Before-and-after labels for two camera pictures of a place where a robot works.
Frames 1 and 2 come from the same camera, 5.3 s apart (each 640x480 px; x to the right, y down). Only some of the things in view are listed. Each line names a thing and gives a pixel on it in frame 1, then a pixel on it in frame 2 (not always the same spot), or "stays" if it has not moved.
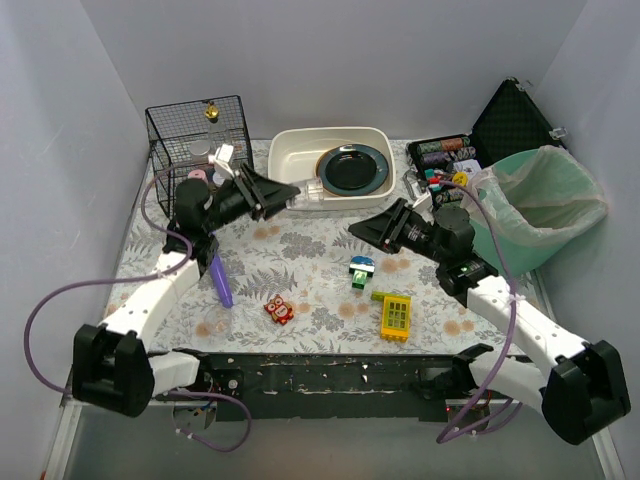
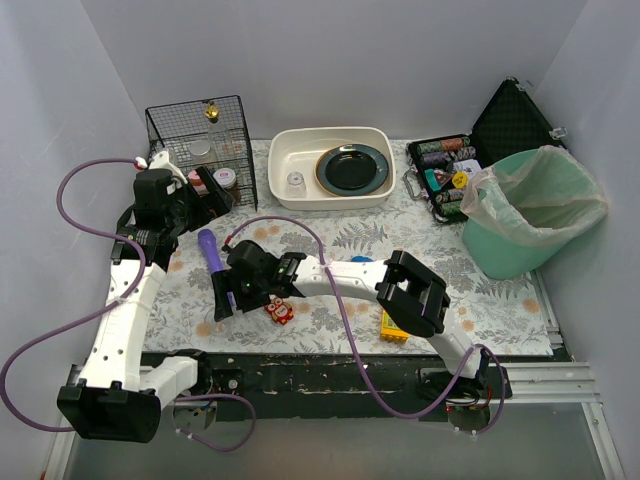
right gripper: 398,227 -> 230,288
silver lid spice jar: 200,151 stays
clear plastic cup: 311,195 -> 295,187
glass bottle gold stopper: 217,130 stays
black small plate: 351,170 stays
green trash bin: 537,201 stays
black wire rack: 203,139 stays
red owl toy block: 281,310 stays
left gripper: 252,190 -> 201,198
